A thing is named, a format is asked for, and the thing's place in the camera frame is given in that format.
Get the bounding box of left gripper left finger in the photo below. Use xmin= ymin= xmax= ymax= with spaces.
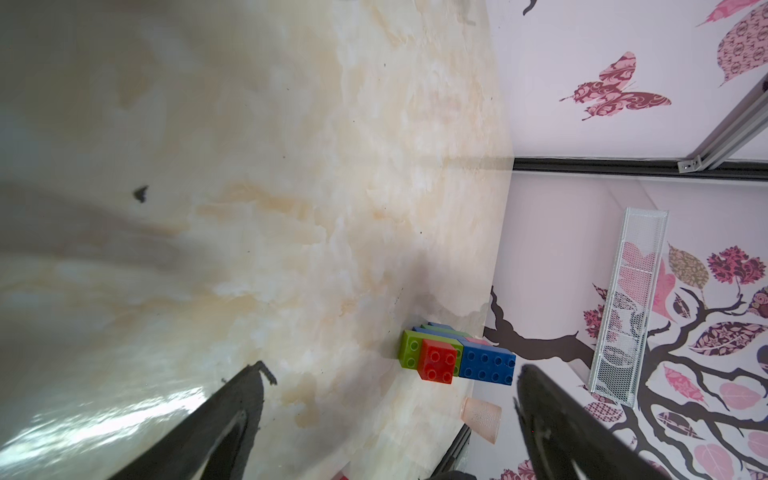
xmin=112 ymin=361 xmax=277 ymax=479

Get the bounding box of aluminium frame bar back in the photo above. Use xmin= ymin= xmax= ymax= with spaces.
xmin=677 ymin=77 xmax=767 ymax=174

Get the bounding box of pink lego brick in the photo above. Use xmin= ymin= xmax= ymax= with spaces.
xmin=465 ymin=337 xmax=494 ymax=347

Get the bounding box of red lego brick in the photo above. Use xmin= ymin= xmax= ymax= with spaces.
xmin=417 ymin=339 xmax=458 ymax=384

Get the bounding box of white wire shelf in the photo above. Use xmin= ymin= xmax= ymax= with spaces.
xmin=588 ymin=208 xmax=668 ymax=408

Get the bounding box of lime green lego brick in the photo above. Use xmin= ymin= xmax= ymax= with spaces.
xmin=398 ymin=329 xmax=464 ymax=377

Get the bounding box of pink plastic bowl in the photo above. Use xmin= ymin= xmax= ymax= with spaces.
xmin=460 ymin=397 xmax=502 ymax=444

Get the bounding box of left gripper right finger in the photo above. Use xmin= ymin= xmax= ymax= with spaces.
xmin=515 ymin=364 xmax=665 ymax=480

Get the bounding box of long blue lego brick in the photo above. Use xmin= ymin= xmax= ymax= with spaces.
xmin=412 ymin=324 xmax=471 ymax=339

